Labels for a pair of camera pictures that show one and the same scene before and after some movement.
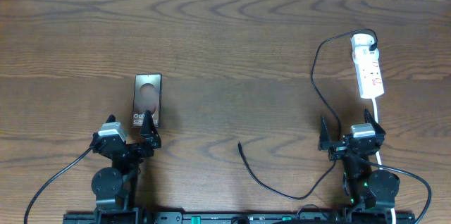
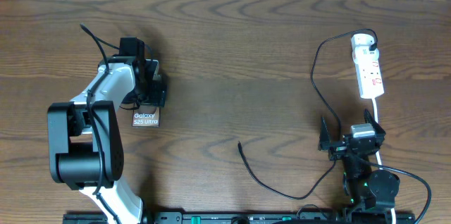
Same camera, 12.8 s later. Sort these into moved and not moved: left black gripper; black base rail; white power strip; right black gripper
Moved: left black gripper
Not moved: black base rail; right black gripper; white power strip
